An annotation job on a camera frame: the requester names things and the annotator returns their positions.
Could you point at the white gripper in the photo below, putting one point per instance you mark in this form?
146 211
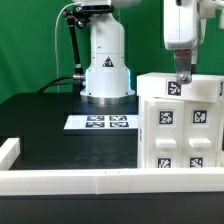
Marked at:
180 25

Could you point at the white small tagged box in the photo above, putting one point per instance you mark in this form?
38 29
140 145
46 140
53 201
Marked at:
203 88

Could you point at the white cabinet box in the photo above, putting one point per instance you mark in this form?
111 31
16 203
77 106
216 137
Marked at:
140 157

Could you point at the white small panel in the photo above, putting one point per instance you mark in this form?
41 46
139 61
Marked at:
201 134
162 133

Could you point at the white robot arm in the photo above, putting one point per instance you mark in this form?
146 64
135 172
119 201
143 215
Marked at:
108 78

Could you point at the white flat tagged panel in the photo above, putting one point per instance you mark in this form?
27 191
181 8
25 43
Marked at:
101 122

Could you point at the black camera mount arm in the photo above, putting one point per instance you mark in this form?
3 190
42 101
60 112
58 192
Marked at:
78 76

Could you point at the white U-shaped frame fence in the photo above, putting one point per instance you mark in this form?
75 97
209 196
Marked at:
101 181

